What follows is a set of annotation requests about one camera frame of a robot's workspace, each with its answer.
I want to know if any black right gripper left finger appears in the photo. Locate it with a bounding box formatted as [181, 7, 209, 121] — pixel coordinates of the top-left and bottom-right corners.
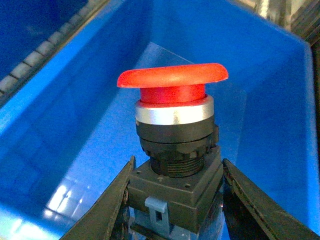
[61, 156, 136, 240]

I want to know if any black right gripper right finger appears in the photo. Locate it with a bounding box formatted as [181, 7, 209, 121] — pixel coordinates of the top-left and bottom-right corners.
[222, 158, 320, 240]

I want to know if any red button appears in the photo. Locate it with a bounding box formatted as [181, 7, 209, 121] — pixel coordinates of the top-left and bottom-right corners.
[117, 63, 229, 240]

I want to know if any blue target bin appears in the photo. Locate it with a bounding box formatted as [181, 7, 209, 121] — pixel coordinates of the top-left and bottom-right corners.
[0, 0, 320, 240]

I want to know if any white roller track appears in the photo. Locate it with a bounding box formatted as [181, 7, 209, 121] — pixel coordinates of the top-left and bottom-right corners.
[0, 4, 91, 96]

